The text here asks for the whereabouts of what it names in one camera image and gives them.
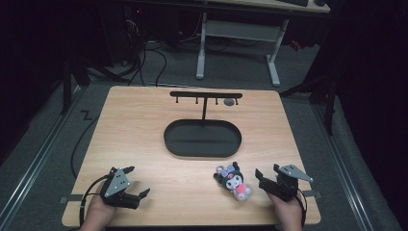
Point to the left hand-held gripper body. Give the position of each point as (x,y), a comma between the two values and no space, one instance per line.
(117,185)

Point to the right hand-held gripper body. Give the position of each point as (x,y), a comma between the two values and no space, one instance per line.
(286,183)

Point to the black hook rack with tray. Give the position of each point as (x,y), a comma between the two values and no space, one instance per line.
(202,141)

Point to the person's right hand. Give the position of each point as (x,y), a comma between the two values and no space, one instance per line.
(287,214)

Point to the person's left hand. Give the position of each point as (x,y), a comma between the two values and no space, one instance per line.
(97,215)

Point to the grey tape strip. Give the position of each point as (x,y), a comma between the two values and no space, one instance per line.
(312,193)
(71,199)

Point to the grey round table grommet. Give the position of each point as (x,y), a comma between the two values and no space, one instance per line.
(229,102)

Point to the black metal stand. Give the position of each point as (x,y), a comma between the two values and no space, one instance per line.
(330,102)
(66,83)

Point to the black computer tower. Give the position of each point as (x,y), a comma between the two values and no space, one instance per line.
(120,32)

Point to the white-legged wooden desk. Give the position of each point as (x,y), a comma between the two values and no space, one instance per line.
(243,31)

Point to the black keyboard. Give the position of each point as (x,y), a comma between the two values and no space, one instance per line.
(293,2)

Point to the black computer mouse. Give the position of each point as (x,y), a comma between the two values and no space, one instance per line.
(319,2)

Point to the metal floor rail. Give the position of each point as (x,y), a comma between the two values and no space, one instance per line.
(344,166)
(38,157)

